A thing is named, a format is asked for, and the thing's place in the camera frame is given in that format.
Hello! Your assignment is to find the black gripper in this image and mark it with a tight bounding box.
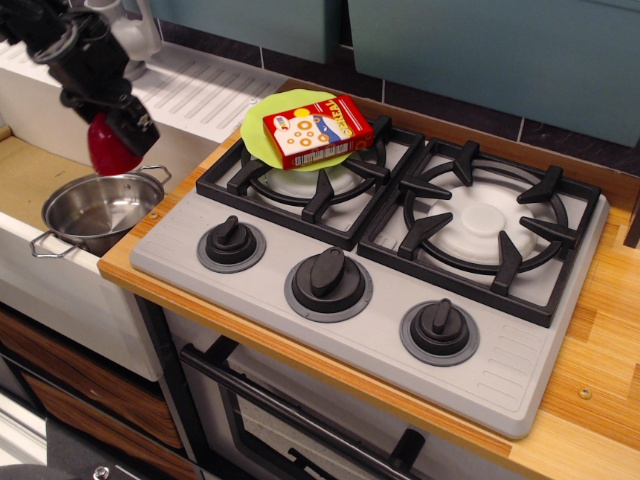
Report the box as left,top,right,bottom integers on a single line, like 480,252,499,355
29,12,160,156

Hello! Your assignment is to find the red toy sweet potato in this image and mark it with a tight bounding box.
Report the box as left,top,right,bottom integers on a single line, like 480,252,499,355
87,112,143,176

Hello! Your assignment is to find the red cereal box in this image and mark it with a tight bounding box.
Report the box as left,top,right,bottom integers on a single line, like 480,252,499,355
262,94,375,171

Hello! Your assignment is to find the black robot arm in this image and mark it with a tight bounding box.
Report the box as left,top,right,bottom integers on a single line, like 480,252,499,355
1,1,159,157

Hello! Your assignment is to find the stainless steel pot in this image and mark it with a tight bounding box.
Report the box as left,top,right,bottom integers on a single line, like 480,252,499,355
30,165,172,258

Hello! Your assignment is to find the lime green plate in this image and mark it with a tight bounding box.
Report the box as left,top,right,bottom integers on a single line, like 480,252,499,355
239,88,361,173

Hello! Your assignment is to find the grey toy faucet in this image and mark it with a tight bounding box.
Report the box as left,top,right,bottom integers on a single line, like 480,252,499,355
84,0,162,81

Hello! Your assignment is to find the black left stove knob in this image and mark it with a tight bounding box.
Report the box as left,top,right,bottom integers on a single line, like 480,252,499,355
197,215,267,274

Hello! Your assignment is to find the black stove knob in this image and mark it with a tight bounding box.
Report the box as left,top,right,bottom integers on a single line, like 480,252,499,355
400,298,480,367
284,247,373,323
197,215,267,274

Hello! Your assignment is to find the black left burner grate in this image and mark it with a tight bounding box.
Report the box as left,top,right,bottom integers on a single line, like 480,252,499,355
196,116,425,250

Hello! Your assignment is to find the black burner grate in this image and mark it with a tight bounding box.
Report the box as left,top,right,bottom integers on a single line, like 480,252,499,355
196,116,425,250
358,139,609,328

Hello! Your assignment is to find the black middle stove knob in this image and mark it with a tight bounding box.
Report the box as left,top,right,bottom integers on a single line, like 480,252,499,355
284,247,373,323

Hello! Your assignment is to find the wooden drawer front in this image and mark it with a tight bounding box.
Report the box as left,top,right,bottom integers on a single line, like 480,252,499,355
1,305,197,479

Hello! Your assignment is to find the toy oven door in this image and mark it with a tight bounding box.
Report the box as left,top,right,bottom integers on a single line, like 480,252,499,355
166,312,518,479

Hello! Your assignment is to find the grey toy stove top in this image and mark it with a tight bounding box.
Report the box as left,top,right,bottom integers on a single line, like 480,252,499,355
129,124,612,441

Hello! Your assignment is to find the black right stove knob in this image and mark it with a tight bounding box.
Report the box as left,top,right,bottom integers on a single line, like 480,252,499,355
400,298,480,367

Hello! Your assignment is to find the black right burner grate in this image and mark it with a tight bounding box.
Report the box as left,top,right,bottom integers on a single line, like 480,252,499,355
358,139,609,328

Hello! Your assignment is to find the black oven door handle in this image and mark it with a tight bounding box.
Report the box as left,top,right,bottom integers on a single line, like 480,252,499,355
179,337,425,479

